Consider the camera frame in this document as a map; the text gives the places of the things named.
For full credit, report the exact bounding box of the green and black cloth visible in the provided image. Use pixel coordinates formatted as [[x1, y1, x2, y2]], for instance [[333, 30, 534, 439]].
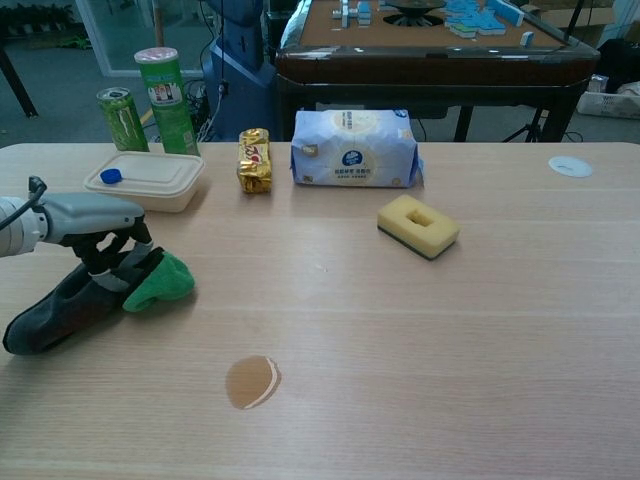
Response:
[[2, 247, 196, 357]]

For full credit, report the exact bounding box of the black tripod stand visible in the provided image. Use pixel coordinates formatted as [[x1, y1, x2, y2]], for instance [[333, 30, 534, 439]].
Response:
[[502, 107, 551, 144]]

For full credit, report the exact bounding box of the black mahjong table centrepiece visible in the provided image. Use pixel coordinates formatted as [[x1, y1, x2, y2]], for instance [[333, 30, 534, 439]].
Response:
[[382, 0, 446, 26]]

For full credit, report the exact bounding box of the blue mahjong tile pile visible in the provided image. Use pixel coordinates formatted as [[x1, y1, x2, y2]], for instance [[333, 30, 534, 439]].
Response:
[[444, 0, 526, 40]]

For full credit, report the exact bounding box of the black table leg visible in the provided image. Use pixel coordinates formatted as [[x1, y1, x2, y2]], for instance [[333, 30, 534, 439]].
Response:
[[0, 44, 39, 119]]

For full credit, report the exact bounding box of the beige lidded lunch box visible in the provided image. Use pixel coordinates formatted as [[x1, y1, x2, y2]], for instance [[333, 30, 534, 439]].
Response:
[[83, 151, 207, 214]]

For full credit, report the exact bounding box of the black bag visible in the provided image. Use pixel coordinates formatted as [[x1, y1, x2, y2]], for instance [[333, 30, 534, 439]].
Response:
[[597, 38, 640, 94]]

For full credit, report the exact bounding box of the gold snack packet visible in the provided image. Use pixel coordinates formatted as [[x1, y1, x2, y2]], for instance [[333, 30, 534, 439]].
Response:
[[236, 127, 275, 196]]

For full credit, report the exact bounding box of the standing mahjong tile row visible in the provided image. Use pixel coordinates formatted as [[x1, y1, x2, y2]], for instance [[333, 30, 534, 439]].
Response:
[[332, 0, 374, 26]]

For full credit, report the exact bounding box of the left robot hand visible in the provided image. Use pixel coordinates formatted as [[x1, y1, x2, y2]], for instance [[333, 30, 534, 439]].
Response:
[[38, 192, 166, 294]]

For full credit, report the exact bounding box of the green drink can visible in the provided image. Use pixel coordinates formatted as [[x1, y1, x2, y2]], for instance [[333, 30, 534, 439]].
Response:
[[96, 87, 150, 153]]

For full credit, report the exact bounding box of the blue machine base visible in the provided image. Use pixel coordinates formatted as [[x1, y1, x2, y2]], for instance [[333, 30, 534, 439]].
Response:
[[202, 0, 281, 144]]

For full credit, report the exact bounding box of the white plastic basket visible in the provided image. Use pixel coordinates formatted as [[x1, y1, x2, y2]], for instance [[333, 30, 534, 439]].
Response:
[[577, 89, 640, 119]]

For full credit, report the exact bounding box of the dark wooden mahjong table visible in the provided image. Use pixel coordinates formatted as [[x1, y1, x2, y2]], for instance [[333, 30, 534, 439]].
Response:
[[274, 0, 601, 144]]

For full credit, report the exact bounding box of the green chips tube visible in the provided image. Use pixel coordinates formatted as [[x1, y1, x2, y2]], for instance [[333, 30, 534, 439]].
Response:
[[133, 47, 201, 157]]

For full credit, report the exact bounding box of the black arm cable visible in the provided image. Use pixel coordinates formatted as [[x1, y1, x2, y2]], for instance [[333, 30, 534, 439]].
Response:
[[0, 175, 49, 231]]

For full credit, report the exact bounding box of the yellow sponge with hole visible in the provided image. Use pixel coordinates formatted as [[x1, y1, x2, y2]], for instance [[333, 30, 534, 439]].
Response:
[[376, 194, 462, 263]]

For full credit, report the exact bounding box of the blue tissue pack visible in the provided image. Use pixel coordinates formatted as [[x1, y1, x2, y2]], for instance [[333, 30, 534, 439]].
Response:
[[289, 109, 426, 190]]

